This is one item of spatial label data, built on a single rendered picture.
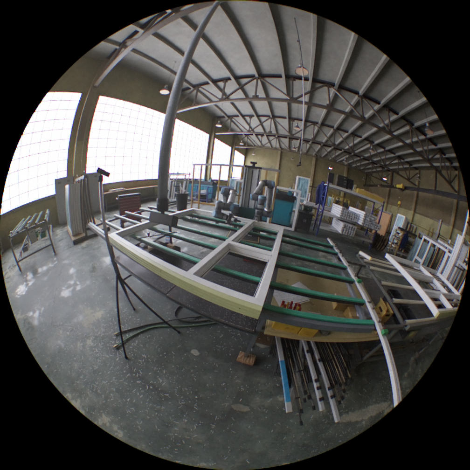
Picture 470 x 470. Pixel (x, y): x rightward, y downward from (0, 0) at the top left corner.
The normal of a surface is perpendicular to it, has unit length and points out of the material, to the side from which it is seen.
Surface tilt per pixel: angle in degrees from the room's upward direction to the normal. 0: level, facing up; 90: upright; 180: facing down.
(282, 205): 90
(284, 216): 90
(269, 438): 0
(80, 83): 90
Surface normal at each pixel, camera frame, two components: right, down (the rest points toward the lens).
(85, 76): 0.93, 0.22
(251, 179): -0.17, 0.35
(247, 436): 0.11, -0.92
